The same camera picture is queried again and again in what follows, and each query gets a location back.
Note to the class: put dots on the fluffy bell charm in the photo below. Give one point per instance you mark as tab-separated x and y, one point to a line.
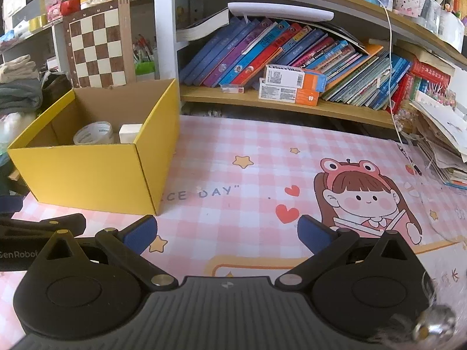
434	324

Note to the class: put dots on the pile of papers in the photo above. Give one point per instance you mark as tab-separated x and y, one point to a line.
441	135

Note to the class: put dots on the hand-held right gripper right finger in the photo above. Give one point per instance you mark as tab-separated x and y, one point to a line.
313	231

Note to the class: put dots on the folded beige cloth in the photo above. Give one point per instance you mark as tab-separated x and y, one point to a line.
16	67

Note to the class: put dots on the white foam cube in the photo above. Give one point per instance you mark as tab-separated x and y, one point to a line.
129	133

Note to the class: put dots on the red round jar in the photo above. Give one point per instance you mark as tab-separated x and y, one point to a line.
70	3

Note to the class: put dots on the wooden bookshelf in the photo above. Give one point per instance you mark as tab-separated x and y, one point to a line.
255	100

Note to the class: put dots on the row of colourful books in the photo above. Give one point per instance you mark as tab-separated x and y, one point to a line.
255	51

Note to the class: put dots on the white shelf unit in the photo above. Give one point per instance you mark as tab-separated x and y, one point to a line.
164	25

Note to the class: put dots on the clear tape roll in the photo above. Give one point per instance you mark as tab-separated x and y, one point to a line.
93	135

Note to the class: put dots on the pink checkered cartoon desk mat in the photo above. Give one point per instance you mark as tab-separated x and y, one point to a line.
237	146

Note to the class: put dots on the small white red box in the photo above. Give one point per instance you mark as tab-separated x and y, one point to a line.
232	89

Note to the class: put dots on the gold tape rolls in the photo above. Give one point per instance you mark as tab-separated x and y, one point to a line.
38	23

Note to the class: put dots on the row of red books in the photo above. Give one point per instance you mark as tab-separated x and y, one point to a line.
423	80

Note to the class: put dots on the white flat board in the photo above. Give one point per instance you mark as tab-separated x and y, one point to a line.
281	11

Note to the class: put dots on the pink cartoon box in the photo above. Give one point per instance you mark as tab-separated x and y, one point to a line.
53	7

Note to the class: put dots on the cluttered pen holders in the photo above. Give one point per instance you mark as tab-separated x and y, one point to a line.
419	3

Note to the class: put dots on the dark brown bag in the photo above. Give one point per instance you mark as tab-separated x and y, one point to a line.
54	87

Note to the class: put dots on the black pen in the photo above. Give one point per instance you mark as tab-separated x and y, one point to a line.
410	160

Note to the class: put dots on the green white pen cup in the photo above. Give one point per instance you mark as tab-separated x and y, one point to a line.
144	67

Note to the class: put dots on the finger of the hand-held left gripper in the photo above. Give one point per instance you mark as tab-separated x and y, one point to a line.
11	204
36	228

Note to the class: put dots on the white plush in shiny bag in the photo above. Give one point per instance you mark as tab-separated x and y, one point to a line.
9	127

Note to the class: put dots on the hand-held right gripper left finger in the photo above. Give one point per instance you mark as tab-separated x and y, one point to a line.
140	233

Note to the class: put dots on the folded grey blanket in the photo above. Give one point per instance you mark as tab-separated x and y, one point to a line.
18	96

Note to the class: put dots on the brown white chessboard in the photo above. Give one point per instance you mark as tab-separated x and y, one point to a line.
98	43

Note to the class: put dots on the yellow cardboard box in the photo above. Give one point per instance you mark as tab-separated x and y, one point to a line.
91	175

